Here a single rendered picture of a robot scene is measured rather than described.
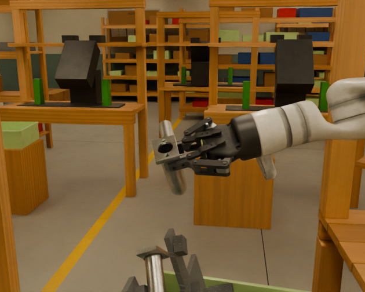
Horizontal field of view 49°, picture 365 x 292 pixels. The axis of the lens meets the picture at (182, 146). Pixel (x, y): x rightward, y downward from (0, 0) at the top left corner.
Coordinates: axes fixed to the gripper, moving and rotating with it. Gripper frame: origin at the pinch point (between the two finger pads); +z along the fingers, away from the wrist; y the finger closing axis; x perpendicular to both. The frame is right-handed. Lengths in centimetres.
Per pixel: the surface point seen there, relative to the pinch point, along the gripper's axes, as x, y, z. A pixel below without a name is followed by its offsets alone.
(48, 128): 286, -451, 187
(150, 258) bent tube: 12.2, 9.9, 8.3
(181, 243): 21.9, 1.6, 3.4
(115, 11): 362, -1043, 88
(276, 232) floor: 241, -145, -58
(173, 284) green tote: 47.7, -5.7, 9.6
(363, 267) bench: 71, -9, -45
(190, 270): 33.2, 1.0, 3.5
